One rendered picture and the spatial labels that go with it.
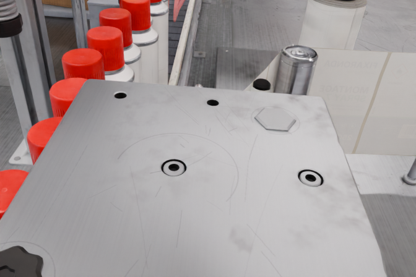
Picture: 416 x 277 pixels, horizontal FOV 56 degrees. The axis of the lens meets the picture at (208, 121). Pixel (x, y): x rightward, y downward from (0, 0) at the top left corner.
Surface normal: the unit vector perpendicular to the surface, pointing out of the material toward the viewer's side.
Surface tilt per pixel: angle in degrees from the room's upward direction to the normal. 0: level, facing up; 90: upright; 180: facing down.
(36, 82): 90
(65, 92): 2
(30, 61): 90
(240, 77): 0
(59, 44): 0
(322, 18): 90
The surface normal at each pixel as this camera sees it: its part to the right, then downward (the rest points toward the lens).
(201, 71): 0.07, -0.81
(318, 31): -0.62, 0.43
